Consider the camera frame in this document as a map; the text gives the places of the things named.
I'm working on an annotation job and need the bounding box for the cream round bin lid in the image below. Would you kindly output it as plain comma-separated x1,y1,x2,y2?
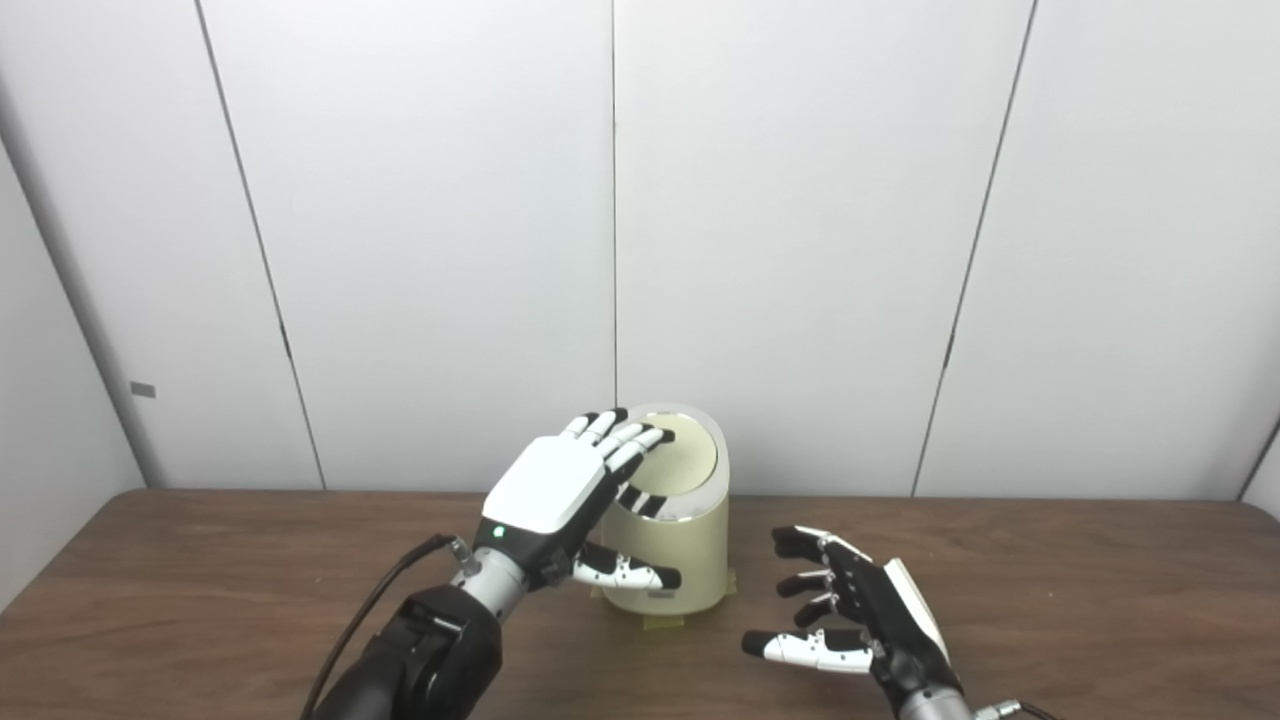
625,413,719,496

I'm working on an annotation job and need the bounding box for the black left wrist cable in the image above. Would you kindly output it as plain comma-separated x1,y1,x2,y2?
300,533,481,720

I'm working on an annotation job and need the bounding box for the cream-colored round bin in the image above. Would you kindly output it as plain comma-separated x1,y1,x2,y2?
597,403,731,616

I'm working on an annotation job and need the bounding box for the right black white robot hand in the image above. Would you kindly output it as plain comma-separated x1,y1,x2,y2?
741,525,966,716

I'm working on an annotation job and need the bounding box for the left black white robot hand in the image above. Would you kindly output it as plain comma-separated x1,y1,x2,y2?
473,406,683,593

